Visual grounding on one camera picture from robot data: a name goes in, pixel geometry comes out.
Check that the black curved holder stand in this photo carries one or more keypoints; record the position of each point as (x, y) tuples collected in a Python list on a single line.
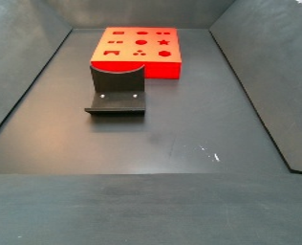
[(119, 91)]

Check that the red shape-sorter block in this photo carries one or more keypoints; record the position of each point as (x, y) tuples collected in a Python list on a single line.
[(130, 47)]

